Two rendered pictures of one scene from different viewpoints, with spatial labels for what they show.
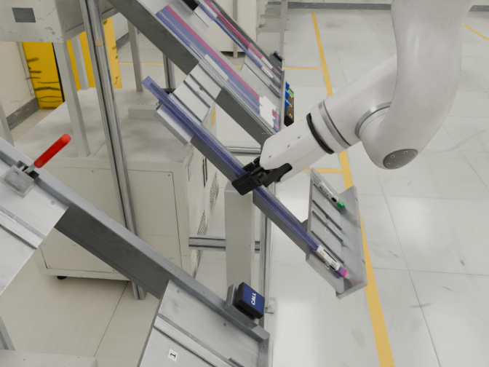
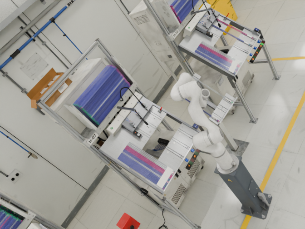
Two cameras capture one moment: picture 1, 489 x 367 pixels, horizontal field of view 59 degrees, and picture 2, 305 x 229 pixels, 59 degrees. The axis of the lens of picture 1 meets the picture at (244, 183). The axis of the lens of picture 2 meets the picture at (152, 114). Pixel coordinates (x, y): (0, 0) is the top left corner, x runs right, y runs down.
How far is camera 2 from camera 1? 211 cm
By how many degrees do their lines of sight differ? 50
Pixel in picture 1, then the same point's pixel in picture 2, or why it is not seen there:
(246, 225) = (207, 109)
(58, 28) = (176, 57)
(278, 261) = (266, 104)
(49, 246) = not seen: hidden behind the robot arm
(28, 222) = (160, 116)
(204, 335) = (186, 131)
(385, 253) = not seen: outside the picture
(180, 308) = (183, 127)
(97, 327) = not seen: hidden behind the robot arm
